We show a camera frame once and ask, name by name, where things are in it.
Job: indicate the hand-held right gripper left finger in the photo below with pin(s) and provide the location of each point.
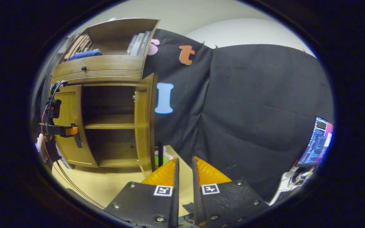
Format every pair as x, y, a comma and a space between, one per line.
144, 202

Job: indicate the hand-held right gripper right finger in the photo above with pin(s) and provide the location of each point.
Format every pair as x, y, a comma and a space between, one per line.
227, 202

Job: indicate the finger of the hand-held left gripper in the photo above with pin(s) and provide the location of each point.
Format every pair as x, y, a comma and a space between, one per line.
71, 131

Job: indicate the wooden shoe cabinet door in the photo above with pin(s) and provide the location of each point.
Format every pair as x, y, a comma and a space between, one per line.
144, 126
71, 107

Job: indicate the wooden double-door shoe cabinet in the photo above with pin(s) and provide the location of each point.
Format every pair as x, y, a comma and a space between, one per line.
112, 34

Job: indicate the pink and green object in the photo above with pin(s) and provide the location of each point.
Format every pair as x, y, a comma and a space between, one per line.
168, 156

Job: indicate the blue fluffy towel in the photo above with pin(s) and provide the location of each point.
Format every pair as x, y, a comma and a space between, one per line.
86, 54

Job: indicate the wooden ribbed drawer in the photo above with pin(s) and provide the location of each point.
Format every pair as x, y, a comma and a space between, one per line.
106, 68

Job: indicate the black backdrop cloth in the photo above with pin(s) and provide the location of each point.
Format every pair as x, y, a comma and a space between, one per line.
249, 110

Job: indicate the dark blue cover book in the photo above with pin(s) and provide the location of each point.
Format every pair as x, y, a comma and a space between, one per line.
131, 46

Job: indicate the grey spine book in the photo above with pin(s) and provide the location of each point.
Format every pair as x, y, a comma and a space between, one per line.
138, 44

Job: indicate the computer monitor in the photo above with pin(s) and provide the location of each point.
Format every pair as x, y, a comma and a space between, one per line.
317, 142

